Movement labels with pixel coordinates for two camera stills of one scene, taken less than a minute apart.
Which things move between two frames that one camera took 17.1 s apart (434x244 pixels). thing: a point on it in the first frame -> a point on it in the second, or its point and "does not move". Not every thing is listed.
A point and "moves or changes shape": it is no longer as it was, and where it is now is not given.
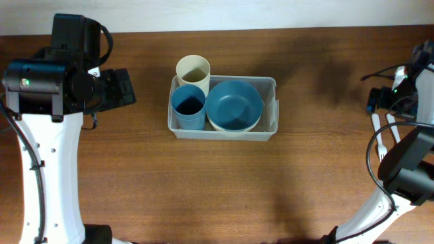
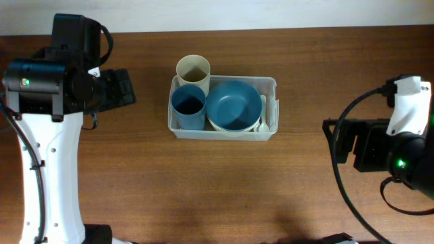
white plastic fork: x=382 y=149 moves or changes shape
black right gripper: x=383 y=102 -> x=371 y=133
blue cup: x=188 y=105 does not move
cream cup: x=194 y=70 does not move
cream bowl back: x=231 y=131 does not move
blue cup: x=189 y=118 does not move
